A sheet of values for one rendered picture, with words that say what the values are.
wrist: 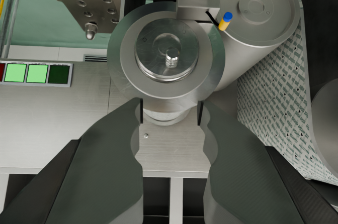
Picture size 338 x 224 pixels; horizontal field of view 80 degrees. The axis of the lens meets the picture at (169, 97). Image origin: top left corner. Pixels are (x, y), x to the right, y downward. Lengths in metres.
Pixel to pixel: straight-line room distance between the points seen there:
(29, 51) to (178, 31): 3.53
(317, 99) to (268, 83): 0.09
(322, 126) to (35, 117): 0.63
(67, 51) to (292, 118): 3.31
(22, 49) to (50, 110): 3.17
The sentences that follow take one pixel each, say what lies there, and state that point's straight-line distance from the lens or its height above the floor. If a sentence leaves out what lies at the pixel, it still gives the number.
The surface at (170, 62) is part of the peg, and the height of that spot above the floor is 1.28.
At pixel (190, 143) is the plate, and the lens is 0.57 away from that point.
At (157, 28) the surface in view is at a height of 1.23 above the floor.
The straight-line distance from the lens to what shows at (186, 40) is 0.24.
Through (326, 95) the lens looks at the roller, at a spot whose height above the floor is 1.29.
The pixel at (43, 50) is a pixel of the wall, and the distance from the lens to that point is 3.63.
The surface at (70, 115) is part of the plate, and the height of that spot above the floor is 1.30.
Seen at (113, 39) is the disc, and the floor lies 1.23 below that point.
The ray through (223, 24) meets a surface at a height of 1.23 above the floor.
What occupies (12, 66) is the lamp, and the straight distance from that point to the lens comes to 0.73.
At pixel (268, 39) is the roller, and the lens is 0.31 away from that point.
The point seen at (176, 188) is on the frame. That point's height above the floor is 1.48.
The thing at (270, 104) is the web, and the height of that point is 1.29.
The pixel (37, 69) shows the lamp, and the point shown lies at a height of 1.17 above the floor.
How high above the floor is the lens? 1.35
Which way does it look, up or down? 11 degrees down
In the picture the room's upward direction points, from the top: 178 degrees counter-clockwise
